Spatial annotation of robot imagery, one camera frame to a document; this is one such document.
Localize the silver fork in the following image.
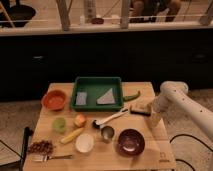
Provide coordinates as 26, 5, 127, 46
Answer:
33, 155, 73, 162

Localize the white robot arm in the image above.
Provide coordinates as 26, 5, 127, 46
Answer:
149, 81, 213, 142

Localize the purple bowl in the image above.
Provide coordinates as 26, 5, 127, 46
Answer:
117, 129, 145, 156

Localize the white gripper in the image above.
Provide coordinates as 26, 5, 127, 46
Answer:
146, 94, 170, 129

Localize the green cup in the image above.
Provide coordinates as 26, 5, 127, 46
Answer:
52, 118, 66, 134

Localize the red yellow apple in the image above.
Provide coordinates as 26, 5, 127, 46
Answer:
74, 114, 87, 127

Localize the orange bowl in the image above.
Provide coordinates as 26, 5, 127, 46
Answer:
41, 90, 67, 111

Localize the small metal cup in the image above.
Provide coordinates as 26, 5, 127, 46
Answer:
101, 126, 115, 141

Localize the grey triangular cloth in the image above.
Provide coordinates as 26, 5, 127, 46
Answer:
97, 88, 115, 105

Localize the black table clamp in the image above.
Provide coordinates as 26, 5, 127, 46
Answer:
0, 127, 33, 171

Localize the black round chair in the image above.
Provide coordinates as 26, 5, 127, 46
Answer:
0, 0, 36, 28

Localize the black cable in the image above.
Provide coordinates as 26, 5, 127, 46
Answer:
169, 133, 213, 171

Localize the white handled scoop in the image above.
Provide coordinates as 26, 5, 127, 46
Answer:
92, 108, 128, 129

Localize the green chili pepper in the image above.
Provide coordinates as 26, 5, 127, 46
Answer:
123, 91, 141, 102

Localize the grey rectangular sponge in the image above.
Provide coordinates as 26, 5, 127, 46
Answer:
76, 92, 87, 105

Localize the green plastic tray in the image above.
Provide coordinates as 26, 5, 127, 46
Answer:
70, 77, 124, 112

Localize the seated person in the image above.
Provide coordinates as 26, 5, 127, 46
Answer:
130, 0, 181, 23

